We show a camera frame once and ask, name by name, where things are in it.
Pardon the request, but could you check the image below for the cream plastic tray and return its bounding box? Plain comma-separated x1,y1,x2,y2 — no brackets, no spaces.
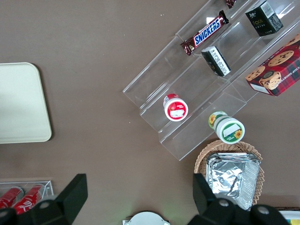
0,62,53,144

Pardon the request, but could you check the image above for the white plastic bin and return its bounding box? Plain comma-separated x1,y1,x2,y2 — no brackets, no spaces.
274,206,300,225

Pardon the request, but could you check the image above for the clear acrylic bottle rack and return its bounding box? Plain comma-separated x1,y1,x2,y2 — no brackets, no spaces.
0,180,54,211

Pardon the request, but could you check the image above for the aluminium foil tray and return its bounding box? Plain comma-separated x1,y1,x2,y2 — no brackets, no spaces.
205,152,262,212

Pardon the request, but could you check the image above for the light wicker basket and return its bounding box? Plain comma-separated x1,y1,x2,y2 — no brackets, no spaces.
194,139,265,210

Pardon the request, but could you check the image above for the clear acrylic stepped shelf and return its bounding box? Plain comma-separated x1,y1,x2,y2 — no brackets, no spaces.
122,0,300,162

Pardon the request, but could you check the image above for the Snickers chocolate bar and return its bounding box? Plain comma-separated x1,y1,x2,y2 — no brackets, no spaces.
180,9,229,57
225,0,239,10

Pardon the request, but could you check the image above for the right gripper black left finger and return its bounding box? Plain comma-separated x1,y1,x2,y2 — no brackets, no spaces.
29,173,89,225

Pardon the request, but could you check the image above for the green lid yogurt cup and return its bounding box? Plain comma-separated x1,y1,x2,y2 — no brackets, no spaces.
208,110,246,144

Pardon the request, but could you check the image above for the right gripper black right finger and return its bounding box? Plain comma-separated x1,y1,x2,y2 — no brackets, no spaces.
188,172,238,225

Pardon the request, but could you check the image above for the red lid yogurt cup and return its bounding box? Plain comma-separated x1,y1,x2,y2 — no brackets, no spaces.
163,92,189,122

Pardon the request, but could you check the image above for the small black box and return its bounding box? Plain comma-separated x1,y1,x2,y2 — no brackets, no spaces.
245,0,284,38
201,45,232,78

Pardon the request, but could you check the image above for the red cola bottle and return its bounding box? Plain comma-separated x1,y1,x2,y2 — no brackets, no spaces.
0,187,24,210
13,184,45,215

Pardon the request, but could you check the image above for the red tartan cookie box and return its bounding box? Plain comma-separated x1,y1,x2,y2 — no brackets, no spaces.
244,33,300,97

